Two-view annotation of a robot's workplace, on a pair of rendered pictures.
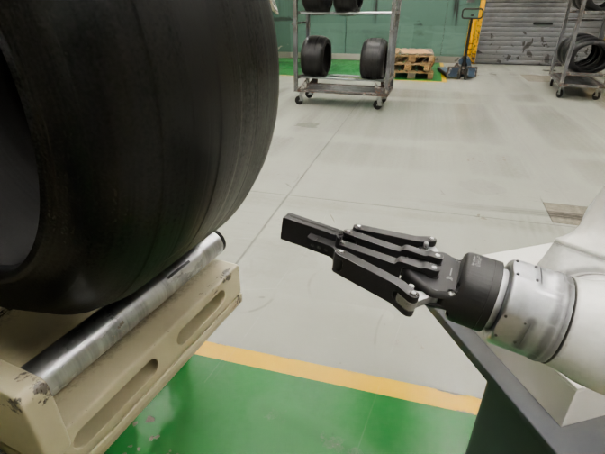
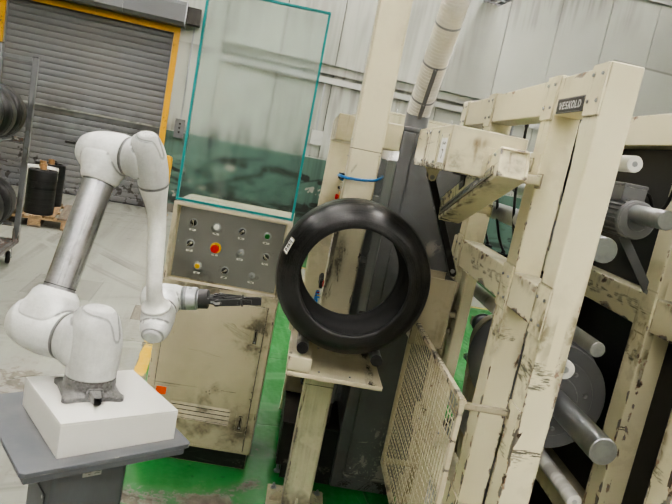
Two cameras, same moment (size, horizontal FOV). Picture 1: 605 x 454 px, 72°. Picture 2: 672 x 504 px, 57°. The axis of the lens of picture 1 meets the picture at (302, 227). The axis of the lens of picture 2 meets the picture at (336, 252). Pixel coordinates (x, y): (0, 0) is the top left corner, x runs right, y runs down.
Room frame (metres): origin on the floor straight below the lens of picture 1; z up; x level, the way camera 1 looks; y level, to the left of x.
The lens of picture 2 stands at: (2.59, -0.83, 1.64)
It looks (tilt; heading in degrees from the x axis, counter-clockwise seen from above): 9 degrees down; 152
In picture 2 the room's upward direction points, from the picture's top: 11 degrees clockwise
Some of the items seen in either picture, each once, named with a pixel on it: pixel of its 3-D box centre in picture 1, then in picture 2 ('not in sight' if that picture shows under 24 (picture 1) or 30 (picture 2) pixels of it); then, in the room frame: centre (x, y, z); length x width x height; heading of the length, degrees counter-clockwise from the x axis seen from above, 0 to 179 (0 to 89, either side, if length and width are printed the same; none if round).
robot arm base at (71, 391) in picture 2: not in sight; (90, 385); (0.66, -0.58, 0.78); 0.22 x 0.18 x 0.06; 6
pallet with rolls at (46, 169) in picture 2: not in sight; (43, 190); (-6.31, -0.58, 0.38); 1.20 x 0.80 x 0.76; 173
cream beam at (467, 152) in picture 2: not in sight; (462, 153); (0.74, 0.57, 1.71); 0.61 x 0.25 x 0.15; 156
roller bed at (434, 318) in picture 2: not in sight; (428, 306); (0.45, 0.78, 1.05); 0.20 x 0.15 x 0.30; 156
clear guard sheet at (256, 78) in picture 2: not in sight; (252, 107); (-0.19, 0.06, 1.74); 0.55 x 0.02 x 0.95; 66
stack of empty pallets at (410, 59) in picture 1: (411, 62); not in sight; (9.01, -2.21, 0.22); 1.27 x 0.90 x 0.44; 165
